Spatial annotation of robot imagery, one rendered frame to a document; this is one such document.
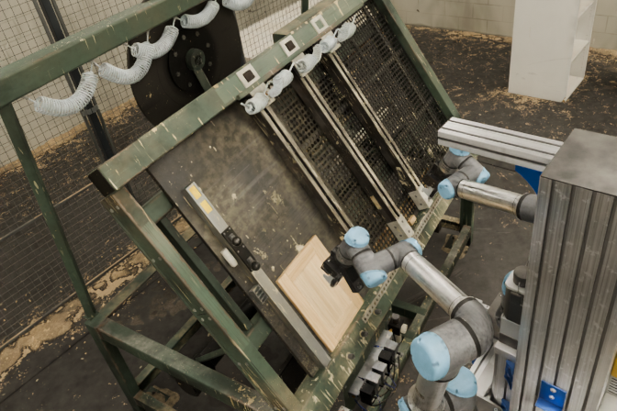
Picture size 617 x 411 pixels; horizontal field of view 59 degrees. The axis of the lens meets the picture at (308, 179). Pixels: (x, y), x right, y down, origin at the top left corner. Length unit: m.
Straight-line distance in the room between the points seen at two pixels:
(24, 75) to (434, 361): 1.69
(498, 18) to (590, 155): 6.13
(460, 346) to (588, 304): 0.36
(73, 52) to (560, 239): 1.83
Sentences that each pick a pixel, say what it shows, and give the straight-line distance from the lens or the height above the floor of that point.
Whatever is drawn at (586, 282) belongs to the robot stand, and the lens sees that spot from 1.57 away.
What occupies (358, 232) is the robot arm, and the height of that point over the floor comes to 1.68.
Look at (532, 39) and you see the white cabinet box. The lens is 5.91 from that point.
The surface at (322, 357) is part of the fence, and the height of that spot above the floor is 0.94.
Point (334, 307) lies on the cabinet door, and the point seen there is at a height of 0.98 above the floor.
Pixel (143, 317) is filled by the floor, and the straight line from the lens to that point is 4.15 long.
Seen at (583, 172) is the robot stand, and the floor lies 2.03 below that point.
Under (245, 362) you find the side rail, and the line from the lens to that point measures 2.17.
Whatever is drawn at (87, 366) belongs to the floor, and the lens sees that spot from 4.05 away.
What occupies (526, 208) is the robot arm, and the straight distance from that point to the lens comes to 1.93.
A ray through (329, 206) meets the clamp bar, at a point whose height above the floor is 1.31.
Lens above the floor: 2.84
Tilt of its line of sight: 35 degrees down
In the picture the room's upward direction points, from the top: 10 degrees counter-clockwise
